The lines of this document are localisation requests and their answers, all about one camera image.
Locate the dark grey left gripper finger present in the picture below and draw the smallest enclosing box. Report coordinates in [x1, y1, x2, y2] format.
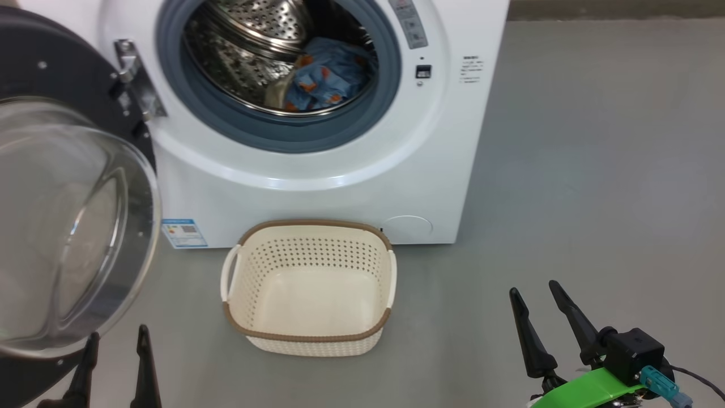
[130, 324, 163, 408]
[37, 332, 101, 408]

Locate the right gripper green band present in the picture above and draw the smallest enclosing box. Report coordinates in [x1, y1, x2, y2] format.
[509, 280, 646, 408]

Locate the round black glass washer door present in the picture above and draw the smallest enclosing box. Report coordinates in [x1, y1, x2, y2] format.
[0, 6, 168, 408]

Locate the cream shirt with orange cartoon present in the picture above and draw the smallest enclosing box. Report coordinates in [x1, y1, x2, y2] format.
[263, 65, 301, 109]

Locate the blue garment with orange print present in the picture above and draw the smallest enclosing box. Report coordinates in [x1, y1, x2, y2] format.
[283, 38, 377, 111]

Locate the cream perforated laundry basket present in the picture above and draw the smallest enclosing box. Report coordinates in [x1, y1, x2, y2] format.
[221, 220, 397, 358]

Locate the white front-load washing machine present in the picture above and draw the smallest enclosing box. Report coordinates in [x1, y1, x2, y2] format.
[17, 0, 510, 248]

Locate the blue energy label sticker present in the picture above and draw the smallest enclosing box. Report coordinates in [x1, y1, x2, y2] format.
[161, 219, 208, 249]

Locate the grey warning label sticker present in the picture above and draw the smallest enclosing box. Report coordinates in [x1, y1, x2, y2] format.
[389, 0, 429, 49]

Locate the black cable with teal connector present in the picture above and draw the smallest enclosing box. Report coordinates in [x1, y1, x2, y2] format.
[640, 365, 725, 408]

